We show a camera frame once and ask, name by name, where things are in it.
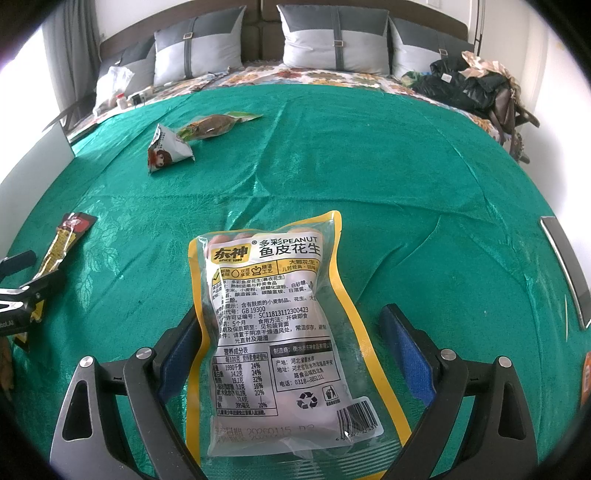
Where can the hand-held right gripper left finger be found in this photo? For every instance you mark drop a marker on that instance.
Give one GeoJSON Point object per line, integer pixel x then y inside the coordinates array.
{"type": "Point", "coordinates": [178, 364]}

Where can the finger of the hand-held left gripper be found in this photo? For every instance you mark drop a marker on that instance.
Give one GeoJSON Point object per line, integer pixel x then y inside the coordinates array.
{"type": "Point", "coordinates": [18, 263]}
{"type": "Point", "coordinates": [30, 290]}

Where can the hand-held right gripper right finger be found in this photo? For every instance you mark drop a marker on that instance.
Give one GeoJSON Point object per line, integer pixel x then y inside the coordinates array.
{"type": "Point", "coordinates": [411, 355]}

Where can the long yellow snack packet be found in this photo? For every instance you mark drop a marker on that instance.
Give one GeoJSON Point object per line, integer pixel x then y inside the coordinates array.
{"type": "Point", "coordinates": [57, 249]}

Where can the yellow-edged clear peanut packet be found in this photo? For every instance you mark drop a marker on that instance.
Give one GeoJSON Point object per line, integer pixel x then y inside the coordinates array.
{"type": "Point", "coordinates": [277, 323]}

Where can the white bed side board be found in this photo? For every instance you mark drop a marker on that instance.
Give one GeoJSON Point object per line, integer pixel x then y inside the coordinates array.
{"type": "Point", "coordinates": [32, 152]}

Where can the green blanket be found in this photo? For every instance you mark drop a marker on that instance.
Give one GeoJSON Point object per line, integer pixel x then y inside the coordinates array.
{"type": "Point", "coordinates": [369, 184]}

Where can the orange packet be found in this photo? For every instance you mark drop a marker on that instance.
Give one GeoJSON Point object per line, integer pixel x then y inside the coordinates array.
{"type": "Point", "coordinates": [586, 374]}

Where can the dark tablet with silver edge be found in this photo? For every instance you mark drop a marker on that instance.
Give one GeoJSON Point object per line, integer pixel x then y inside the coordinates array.
{"type": "Point", "coordinates": [565, 267]}

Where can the triangular cartoon snack packet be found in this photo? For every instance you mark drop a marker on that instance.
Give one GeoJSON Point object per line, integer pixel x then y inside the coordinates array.
{"type": "Point", "coordinates": [166, 154]}

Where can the small white bottle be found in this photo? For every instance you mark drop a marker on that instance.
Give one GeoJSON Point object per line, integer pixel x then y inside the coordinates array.
{"type": "Point", "coordinates": [122, 100]}

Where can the white plastic bag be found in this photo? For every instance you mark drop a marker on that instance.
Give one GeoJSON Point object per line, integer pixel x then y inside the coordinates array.
{"type": "Point", "coordinates": [113, 81]}

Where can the small white box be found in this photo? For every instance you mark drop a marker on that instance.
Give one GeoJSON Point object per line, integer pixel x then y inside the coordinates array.
{"type": "Point", "coordinates": [141, 96]}

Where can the grey curtain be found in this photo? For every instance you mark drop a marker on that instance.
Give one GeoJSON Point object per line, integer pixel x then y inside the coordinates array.
{"type": "Point", "coordinates": [78, 46]}

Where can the grey two-tone pillow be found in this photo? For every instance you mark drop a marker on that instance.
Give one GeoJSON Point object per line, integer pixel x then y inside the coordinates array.
{"type": "Point", "coordinates": [420, 50]}
{"type": "Point", "coordinates": [332, 39]}
{"type": "Point", "coordinates": [138, 64]}
{"type": "Point", "coordinates": [198, 46]}

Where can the brown snack in green packet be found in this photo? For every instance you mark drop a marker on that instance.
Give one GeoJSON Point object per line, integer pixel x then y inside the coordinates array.
{"type": "Point", "coordinates": [210, 125]}

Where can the brown bag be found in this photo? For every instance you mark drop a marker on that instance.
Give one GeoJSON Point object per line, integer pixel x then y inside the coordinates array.
{"type": "Point", "coordinates": [505, 108]}

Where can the black jacket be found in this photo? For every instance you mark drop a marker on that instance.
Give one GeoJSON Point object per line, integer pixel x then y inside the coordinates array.
{"type": "Point", "coordinates": [457, 90]}

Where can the floral bed sheet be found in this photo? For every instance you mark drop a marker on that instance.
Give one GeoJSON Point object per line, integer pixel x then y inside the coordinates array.
{"type": "Point", "coordinates": [323, 76]}

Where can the beige patterned cloth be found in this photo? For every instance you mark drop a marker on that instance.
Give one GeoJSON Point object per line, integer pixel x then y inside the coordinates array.
{"type": "Point", "coordinates": [480, 62]}

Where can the brown headboard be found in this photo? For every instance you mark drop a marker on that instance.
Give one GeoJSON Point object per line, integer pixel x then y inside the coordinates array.
{"type": "Point", "coordinates": [261, 27]}

